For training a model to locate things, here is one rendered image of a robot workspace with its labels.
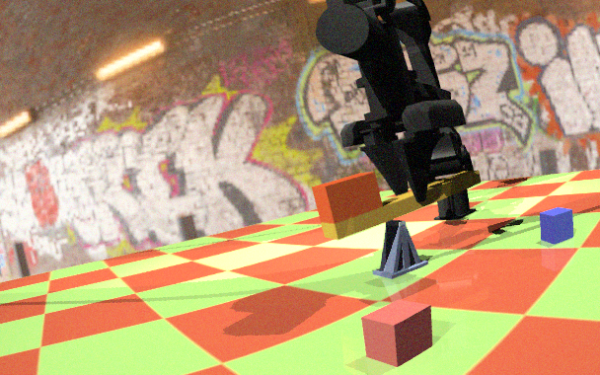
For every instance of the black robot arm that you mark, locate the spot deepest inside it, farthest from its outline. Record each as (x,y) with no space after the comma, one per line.
(351,28)

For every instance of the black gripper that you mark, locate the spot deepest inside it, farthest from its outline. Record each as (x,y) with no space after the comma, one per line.
(388,89)

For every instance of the blue cube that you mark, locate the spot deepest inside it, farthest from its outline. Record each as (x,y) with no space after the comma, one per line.
(556,225)

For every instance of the reddish-pink cube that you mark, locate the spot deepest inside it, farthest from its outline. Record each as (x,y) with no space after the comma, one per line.
(397,332)

